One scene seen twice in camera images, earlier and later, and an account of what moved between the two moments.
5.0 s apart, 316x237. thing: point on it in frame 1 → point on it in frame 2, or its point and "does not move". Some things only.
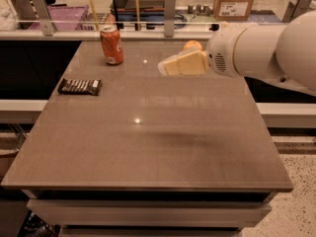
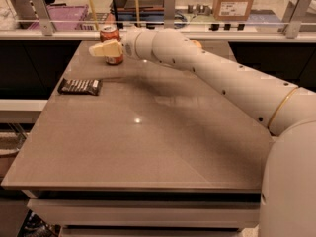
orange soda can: x=113 y=45 does not move
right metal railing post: x=299 y=3 does not move
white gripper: x=219 y=51 → x=127 y=46
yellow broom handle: x=92 y=6 does not move
